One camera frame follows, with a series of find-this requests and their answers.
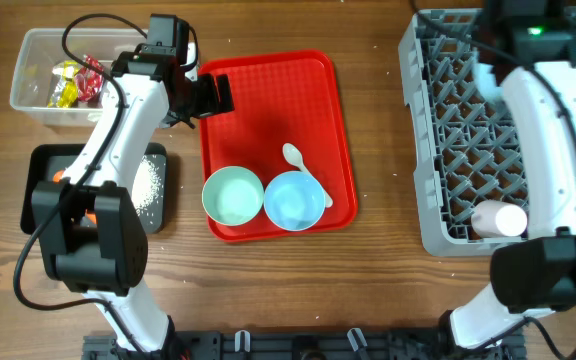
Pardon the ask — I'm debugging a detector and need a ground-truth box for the white rice pile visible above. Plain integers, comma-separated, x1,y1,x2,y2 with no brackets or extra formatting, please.
131,154,167,233

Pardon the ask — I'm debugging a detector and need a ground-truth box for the red snack wrapper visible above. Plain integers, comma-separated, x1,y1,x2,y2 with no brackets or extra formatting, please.
73,55,105,103

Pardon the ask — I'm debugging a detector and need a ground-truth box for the mint green bowl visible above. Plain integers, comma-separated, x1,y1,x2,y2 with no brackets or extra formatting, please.
202,166,264,226

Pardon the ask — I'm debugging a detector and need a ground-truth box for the white plastic spoon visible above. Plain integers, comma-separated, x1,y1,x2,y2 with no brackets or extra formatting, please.
282,143,334,208

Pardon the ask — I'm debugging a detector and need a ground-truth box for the yellow foil wrapper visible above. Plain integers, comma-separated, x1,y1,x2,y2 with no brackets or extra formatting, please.
47,60,81,108

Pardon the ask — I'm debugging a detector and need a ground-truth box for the light blue bowl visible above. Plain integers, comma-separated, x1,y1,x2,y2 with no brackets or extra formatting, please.
264,171,326,232

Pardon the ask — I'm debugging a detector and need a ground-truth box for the orange carrot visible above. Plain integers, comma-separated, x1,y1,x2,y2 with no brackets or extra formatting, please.
52,170,97,225

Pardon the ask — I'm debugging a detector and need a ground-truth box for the pink plastic cup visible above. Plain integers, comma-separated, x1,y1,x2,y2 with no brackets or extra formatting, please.
471,200,528,238

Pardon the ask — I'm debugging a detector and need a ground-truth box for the white napkin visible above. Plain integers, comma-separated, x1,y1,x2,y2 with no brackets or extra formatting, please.
87,103,103,123

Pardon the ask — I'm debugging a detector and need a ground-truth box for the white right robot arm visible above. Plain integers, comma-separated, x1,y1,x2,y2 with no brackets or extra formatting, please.
449,1,576,351

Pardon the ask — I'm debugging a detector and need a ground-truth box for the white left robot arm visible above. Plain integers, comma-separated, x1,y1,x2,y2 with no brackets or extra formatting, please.
13,14,234,359

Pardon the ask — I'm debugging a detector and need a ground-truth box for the clear plastic waste bin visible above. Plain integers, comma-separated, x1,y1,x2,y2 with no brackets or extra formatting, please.
9,28,145,127

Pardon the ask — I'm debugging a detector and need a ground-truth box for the black waste tray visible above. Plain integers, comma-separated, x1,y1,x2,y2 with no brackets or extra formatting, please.
20,142,168,235

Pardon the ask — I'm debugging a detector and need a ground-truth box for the grey dishwasher rack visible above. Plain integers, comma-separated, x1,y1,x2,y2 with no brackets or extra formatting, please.
398,8,576,257

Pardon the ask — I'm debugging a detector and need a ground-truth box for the red serving tray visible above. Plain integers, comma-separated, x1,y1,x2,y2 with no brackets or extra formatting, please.
199,50,359,233

